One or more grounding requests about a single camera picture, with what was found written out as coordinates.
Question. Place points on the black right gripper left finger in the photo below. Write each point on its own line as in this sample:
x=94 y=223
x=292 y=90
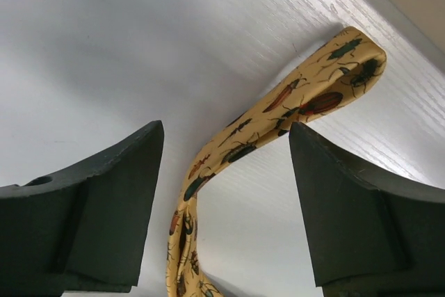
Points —
x=82 y=228

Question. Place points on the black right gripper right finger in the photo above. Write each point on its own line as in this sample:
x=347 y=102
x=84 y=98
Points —
x=370 y=232

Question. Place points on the yellow beetle print tie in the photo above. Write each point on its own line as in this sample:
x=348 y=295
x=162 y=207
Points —
x=335 y=75

